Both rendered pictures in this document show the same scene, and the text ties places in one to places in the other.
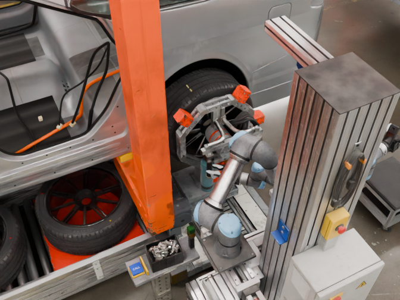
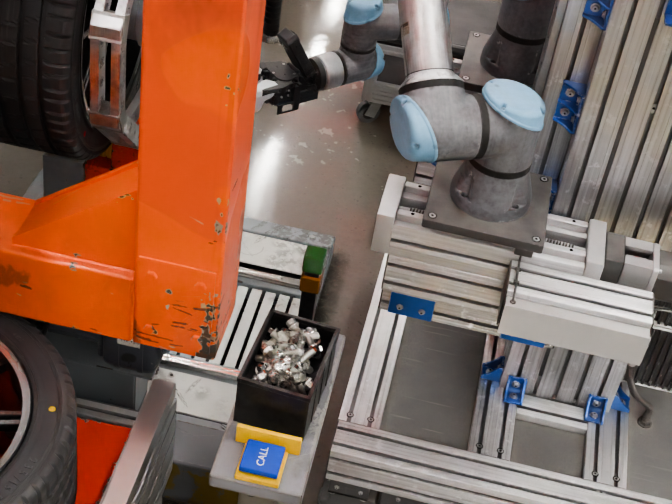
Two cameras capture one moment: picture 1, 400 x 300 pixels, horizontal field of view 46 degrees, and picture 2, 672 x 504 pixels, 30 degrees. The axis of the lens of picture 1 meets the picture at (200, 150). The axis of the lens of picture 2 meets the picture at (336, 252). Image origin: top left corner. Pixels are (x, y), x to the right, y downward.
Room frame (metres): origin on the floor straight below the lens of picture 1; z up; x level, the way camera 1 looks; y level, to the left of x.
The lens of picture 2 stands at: (0.57, 1.60, 2.19)
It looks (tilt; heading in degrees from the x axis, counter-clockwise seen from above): 40 degrees down; 302
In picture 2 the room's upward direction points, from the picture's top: 9 degrees clockwise
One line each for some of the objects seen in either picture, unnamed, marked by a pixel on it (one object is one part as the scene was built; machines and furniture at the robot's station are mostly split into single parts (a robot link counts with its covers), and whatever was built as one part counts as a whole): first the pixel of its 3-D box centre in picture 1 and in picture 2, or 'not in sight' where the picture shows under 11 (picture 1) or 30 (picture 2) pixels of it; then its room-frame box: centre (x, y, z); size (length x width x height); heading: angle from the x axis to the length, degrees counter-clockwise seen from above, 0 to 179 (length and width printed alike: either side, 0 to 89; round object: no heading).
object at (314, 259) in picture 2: (191, 229); (314, 260); (1.58, 0.05, 0.64); 0.04 x 0.04 x 0.04; 27
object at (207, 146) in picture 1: (211, 129); not in sight; (2.03, -0.07, 1.03); 0.19 x 0.18 x 0.11; 27
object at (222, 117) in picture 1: (239, 119); not in sight; (2.12, -0.25, 1.03); 0.19 x 0.18 x 0.11; 27
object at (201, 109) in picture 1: (215, 133); (146, 13); (2.19, -0.10, 0.85); 0.54 x 0.07 x 0.54; 117
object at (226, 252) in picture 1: (228, 241); (495, 175); (1.35, -0.15, 0.87); 0.15 x 0.15 x 0.10
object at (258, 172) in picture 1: (260, 172); (369, 21); (1.80, -0.35, 0.91); 0.11 x 0.08 x 0.11; 52
